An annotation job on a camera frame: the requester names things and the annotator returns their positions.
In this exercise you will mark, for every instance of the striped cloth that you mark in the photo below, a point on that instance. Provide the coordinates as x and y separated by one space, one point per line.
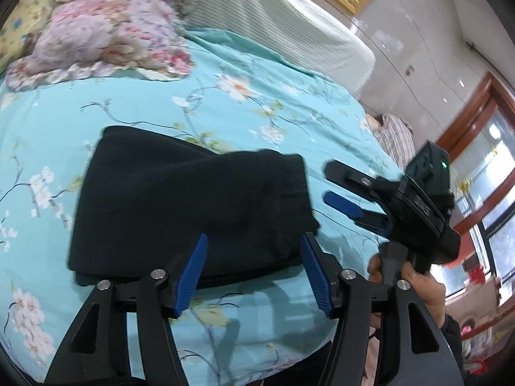
398 138

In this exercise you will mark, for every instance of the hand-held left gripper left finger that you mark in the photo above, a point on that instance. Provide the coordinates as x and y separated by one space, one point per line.
189 273

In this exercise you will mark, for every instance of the white striped headboard cushion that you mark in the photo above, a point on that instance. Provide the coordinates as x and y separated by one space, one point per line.
281 20

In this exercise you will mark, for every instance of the black pants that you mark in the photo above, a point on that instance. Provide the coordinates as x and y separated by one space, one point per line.
189 201

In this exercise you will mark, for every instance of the yellow cartoon print pillow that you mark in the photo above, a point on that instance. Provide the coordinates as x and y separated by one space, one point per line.
22 20

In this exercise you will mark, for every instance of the wooden framed window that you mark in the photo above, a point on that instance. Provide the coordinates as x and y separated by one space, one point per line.
483 193

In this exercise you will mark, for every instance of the person's right hand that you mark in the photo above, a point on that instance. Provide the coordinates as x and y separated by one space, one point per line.
424 293

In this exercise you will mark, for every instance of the pink floral ruffled pillow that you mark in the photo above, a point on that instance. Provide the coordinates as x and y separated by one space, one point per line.
108 36

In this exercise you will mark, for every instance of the light blue floral bedsheet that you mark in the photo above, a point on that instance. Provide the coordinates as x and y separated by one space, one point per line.
241 100

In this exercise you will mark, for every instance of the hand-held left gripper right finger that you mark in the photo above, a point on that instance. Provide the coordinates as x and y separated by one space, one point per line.
318 277

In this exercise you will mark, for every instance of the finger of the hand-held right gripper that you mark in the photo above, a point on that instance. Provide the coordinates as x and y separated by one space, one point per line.
342 205
358 180

